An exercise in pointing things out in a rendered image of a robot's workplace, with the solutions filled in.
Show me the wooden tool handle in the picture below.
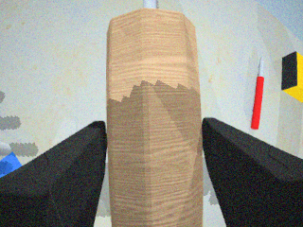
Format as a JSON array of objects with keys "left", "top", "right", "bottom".
[{"left": 106, "top": 0, "right": 204, "bottom": 227}]

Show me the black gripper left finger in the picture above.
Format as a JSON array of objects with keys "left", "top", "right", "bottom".
[{"left": 0, "top": 121, "right": 107, "bottom": 227}]

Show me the blue flat strip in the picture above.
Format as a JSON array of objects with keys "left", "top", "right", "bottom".
[{"left": 0, "top": 151, "right": 22, "bottom": 178}]

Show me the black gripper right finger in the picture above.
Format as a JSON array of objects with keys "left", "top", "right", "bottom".
[{"left": 202, "top": 117, "right": 303, "bottom": 227}]

